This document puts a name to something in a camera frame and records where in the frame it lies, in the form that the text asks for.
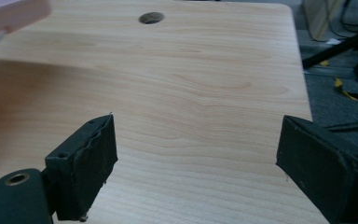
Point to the yellow tape strip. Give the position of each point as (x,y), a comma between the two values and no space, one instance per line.
(343,90)

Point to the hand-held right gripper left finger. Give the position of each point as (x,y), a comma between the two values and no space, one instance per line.
(80,168)

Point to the small yellow tape piece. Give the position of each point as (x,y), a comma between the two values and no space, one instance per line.
(324,63)

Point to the pink blurred box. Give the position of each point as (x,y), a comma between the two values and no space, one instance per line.
(9,14)

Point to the light wooden board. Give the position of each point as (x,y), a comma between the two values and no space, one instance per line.
(320,17)

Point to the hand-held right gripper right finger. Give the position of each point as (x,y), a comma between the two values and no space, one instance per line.
(320,161)

